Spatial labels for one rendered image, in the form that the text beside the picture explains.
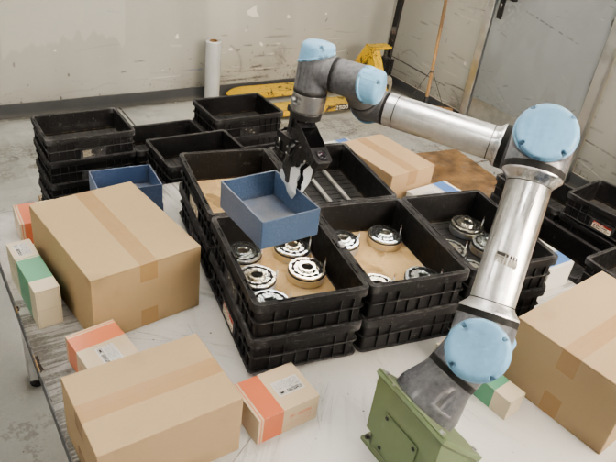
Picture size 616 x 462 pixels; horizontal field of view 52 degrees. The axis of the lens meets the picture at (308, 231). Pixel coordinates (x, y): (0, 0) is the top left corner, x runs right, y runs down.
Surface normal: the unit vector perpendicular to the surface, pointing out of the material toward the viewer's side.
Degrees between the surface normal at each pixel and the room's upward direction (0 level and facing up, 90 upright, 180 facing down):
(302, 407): 90
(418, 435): 90
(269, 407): 0
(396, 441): 90
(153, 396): 0
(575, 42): 90
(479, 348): 60
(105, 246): 0
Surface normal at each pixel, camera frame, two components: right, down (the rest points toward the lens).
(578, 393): -0.78, 0.25
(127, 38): 0.53, 0.51
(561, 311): 0.11, -0.84
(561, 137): -0.18, -0.26
